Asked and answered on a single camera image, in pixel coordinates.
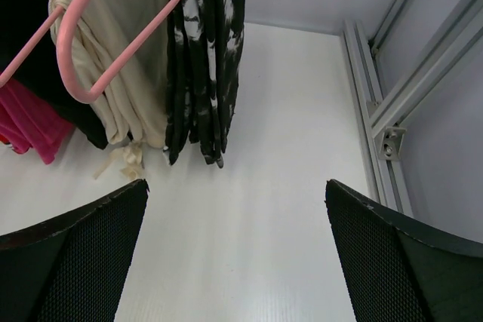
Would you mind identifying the pink trousers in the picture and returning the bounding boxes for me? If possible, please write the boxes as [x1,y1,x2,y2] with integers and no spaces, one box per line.
[1,78,74,164]

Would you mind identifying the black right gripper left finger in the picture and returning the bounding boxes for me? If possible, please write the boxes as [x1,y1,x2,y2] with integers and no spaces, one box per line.
[1,179,149,321]

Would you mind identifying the pink plastic hanger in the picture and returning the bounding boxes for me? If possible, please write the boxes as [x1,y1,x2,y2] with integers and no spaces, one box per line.
[1,0,181,104]

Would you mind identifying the aluminium frame post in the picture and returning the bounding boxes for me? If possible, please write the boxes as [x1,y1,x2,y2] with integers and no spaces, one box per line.
[342,0,482,217]

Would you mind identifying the black white patterned trousers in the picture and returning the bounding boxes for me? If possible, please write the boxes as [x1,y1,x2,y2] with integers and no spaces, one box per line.
[164,0,245,167]

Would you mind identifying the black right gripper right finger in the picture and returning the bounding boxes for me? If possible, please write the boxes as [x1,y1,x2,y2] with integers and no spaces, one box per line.
[325,179,482,321]

